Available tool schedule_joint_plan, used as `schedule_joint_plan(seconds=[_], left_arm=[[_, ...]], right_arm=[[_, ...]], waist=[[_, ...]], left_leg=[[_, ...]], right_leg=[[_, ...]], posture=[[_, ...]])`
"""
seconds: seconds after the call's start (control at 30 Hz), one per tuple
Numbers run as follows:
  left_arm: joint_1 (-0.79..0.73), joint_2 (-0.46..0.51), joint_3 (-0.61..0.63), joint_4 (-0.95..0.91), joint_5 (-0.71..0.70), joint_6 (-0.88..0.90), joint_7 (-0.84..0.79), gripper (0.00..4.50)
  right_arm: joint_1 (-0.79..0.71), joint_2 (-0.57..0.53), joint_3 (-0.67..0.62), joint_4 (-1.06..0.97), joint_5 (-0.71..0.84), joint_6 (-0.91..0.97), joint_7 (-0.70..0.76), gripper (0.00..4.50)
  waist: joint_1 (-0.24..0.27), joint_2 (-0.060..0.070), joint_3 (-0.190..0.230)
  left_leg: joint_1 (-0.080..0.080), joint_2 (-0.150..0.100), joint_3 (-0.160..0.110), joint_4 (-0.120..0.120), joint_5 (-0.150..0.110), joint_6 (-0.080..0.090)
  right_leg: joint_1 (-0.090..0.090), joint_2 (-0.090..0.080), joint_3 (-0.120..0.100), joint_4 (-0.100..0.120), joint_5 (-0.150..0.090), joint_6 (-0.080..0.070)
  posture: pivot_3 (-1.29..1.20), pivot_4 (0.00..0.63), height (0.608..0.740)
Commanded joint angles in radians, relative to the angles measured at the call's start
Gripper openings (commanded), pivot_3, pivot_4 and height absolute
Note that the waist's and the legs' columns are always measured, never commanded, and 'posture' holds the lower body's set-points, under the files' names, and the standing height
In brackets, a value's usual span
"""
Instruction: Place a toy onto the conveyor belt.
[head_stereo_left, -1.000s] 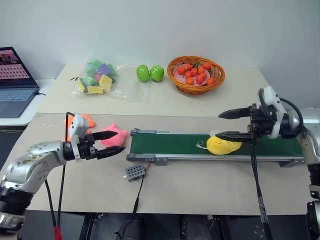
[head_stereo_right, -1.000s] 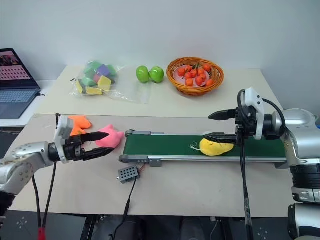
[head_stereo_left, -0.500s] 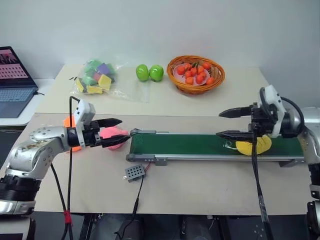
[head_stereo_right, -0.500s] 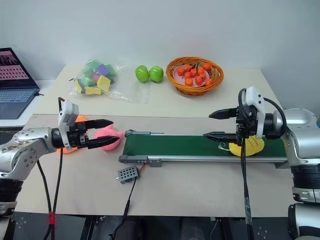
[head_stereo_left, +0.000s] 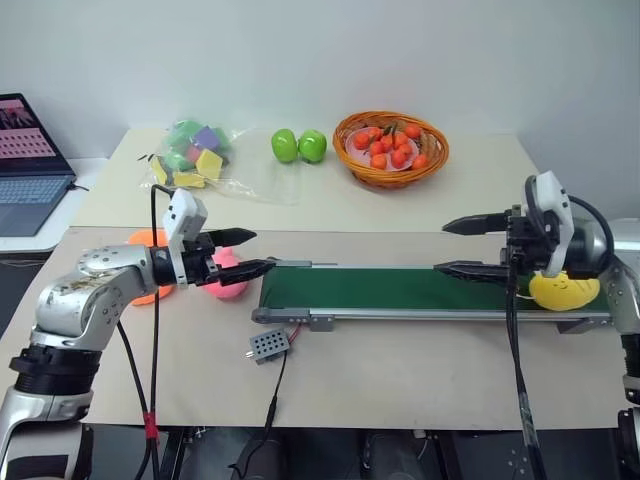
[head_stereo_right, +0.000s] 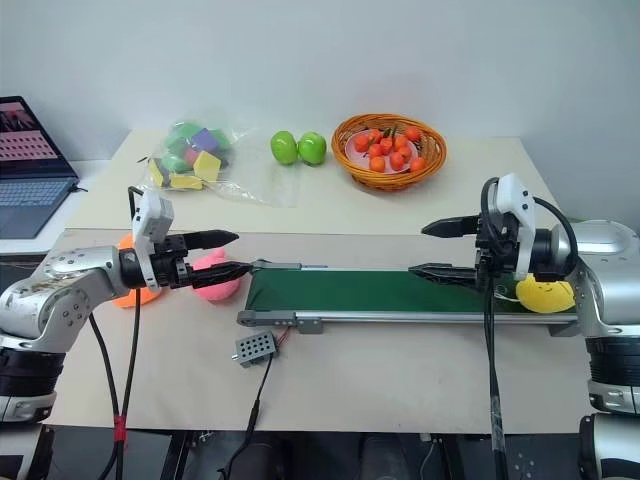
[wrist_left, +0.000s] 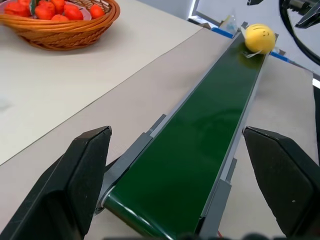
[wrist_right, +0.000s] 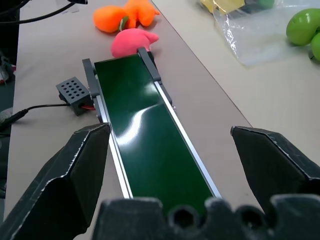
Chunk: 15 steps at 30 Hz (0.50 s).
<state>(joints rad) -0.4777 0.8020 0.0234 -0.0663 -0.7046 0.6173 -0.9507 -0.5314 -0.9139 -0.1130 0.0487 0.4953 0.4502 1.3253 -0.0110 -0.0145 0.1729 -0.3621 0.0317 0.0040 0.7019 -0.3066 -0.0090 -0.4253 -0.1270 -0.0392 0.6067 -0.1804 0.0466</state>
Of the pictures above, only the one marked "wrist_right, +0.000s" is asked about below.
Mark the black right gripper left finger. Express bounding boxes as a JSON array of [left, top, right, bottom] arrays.
[[0, 122, 112, 240]]

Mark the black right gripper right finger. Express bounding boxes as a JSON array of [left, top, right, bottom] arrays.
[[230, 126, 320, 213]]

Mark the green conveyor belt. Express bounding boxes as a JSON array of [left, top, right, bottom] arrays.
[[82, 47, 222, 218]]

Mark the green plush toy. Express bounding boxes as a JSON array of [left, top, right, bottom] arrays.
[[285, 8, 320, 63]]

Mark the pink plush toy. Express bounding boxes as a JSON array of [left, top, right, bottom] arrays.
[[111, 27, 160, 59]]

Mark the yellow plush toy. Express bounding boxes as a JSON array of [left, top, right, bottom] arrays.
[[199, 0, 247, 15]]

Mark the orange plush toy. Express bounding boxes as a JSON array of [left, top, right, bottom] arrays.
[[92, 0, 161, 33]]

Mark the grey perforated control box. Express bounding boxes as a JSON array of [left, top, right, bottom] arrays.
[[55, 76, 92, 117]]

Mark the clear plastic bag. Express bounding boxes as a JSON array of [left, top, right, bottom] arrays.
[[199, 0, 320, 67]]

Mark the black power cable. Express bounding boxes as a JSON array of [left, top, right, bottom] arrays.
[[0, 103, 72, 131]]

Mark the black overhead cable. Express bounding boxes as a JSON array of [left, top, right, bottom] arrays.
[[0, 0, 89, 25]]

